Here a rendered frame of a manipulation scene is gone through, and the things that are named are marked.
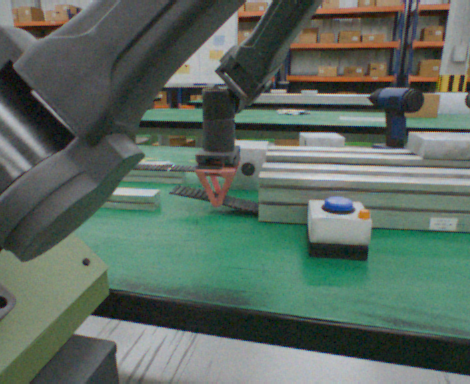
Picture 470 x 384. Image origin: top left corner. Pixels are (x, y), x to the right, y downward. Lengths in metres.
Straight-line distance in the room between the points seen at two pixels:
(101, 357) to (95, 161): 0.21
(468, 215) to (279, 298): 0.37
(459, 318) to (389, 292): 0.07
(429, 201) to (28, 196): 0.57
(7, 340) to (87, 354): 0.07
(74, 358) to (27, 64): 0.26
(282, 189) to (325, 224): 0.14
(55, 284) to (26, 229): 0.18
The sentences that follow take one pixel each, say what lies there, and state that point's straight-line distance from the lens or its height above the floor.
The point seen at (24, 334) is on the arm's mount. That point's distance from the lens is 0.35.
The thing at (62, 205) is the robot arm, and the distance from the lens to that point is 0.21.
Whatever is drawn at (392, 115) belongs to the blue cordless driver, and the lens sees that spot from 1.05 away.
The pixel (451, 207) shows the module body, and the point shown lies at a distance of 0.67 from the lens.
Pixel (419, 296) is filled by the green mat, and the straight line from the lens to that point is 0.48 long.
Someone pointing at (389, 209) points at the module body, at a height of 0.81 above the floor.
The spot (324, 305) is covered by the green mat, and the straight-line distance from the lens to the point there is 0.43.
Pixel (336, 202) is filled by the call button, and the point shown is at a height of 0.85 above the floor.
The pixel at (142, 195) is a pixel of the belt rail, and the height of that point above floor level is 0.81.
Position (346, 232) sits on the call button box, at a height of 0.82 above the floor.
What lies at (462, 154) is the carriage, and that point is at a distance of 0.86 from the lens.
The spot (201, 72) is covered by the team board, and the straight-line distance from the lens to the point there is 3.65.
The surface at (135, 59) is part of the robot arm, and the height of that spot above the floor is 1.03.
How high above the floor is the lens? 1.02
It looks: 17 degrees down
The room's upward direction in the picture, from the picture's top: straight up
